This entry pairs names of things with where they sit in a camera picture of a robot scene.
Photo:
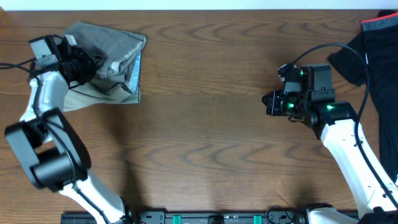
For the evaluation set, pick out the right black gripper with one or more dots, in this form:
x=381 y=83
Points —
x=275 y=108

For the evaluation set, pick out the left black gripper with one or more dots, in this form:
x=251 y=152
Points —
x=90 y=63

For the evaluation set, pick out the grey shorts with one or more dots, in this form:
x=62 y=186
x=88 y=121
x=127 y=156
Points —
x=117 y=48

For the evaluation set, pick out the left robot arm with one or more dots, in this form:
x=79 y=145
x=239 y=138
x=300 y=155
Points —
x=49 y=150

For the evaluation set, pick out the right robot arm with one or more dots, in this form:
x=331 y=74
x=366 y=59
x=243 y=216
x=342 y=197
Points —
x=309 y=98

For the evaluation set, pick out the folded khaki shorts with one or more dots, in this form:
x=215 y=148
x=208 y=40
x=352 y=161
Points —
x=119 y=89

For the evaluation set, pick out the black t-shirt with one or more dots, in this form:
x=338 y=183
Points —
x=379 y=47

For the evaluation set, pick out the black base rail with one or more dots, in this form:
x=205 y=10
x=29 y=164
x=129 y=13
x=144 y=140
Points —
x=273 y=216

